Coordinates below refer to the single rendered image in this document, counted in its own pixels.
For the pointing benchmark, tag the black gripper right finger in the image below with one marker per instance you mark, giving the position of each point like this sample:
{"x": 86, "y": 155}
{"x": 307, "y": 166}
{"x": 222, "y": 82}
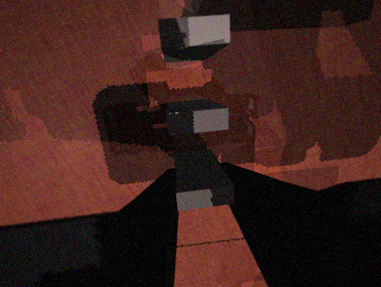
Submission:
{"x": 298, "y": 236}

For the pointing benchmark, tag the grey domino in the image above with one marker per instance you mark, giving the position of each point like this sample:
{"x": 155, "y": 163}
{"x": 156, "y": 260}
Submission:
{"x": 193, "y": 38}
{"x": 196, "y": 116}
{"x": 201, "y": 181}

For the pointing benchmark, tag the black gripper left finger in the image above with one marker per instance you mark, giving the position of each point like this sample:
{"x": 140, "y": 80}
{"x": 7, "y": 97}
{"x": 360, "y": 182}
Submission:
{"x": 132, "y": 247}

